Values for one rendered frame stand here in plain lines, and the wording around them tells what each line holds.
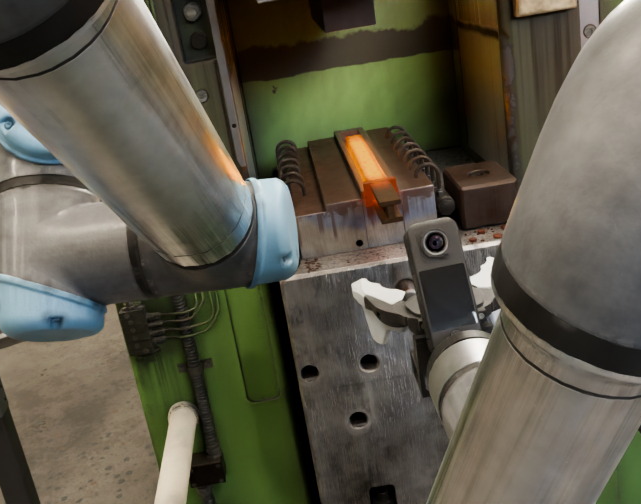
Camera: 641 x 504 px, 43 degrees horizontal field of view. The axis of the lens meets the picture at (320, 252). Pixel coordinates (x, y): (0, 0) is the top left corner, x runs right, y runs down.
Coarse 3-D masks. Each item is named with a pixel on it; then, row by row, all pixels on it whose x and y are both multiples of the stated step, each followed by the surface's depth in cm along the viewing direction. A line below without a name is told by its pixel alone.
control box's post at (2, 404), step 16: (0, 384) 112; (0, 400) 111; (0, 416) 111; (0, 432) 112; (16, 432) 115; (0, 448) 112; (16, 448) 114; (0, 464) 113; (16, 464) 114; (0, 480) 114; (16, 480) 114; (32, 480) 118; (16, 496) 115; (32, 496) 117
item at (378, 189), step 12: (348, 144) 139; (360, 144) 137; (360, 156) 129; (372, 156) 128; (360, 168) 123; (372, 168) 121; (372, 180) 113; (384, 180) 112; (372, 192) 110; (384, 192) 108; (396, 192) 113; (372, 204) 113; (384, 204) 104; (396, 204) 104; (384, 216) 106; (396, 216) 105
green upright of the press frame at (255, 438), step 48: (144, 0) 117; (192, 0) 120; (192, 48) 122; (240, 96) 149; (240, 288) 133; (240, 336) 136; (288, 336) 176; (144, 384) 137; (240, 384) 139; (288, 384) 140; (240, 432) 142; (288, 432) 142; (240, 480) 145; (288, 480) 146
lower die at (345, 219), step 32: (352, 128) 153; (384, 128) 153; (320, 160) 138; (352, 160) 131; (384, 160) 131; (320, 192) 124; (352, 192) 118; (416, 192) 115; (320, 224) 115; (352, 224) 116; (384, 224) 116
